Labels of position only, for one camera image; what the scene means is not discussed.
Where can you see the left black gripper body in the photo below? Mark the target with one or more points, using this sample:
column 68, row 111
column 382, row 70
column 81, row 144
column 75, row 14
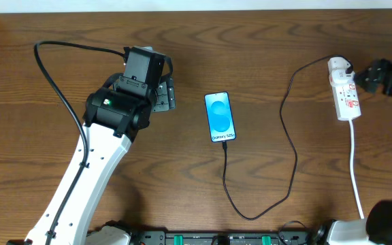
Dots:
column 168, row 99

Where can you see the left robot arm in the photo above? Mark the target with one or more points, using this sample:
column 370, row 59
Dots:
column 113, row 116

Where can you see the blue Samsung Galaxy smartphone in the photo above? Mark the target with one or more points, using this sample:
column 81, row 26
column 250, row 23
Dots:
column 220, row 117

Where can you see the white power strip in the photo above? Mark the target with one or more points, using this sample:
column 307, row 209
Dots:
column 345, row 95

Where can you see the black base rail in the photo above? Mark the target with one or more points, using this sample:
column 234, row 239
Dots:
column 216, row 238

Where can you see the white USB wall charger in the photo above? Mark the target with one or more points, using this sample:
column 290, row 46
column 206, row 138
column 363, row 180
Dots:
column 340, row 71

